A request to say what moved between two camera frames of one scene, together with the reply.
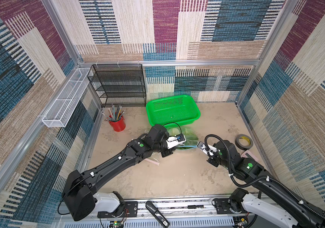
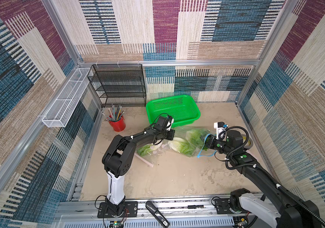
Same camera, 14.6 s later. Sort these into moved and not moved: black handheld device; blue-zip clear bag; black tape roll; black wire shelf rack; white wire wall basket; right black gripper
Moved: right black gripper; blue-zip clear bag
Not moved: black handheld device; white wire wall basket; black tape roll; black wire shelf rack
